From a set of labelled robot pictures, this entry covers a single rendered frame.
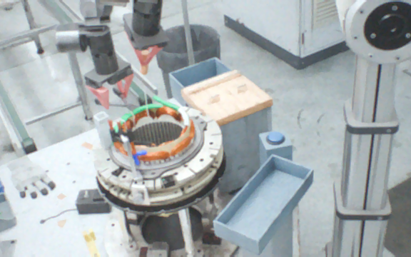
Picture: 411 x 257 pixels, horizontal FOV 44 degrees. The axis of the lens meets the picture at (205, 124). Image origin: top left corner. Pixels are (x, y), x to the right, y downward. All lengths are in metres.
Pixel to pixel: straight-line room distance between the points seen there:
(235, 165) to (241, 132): 0.11
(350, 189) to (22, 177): 1.04
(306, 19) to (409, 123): 0.96
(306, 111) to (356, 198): 2.00
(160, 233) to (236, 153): 0.31
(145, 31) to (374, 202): 0.68
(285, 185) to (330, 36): 2.61
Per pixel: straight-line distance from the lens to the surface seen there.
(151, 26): 1.02
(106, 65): 1.23
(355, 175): 1.24
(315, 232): 2.50
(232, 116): 1.38
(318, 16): 3.58
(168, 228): 1.48
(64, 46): 1.24
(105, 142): 1.26
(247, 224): 1.13
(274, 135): 1.32
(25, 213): 1.67
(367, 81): 1.10
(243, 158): 1.49
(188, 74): 1.63
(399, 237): 2.51
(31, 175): 1.77
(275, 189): 1.20
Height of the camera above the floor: 1.85
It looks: 36 degrees down
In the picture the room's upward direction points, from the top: 7 degrees counter-clockwise
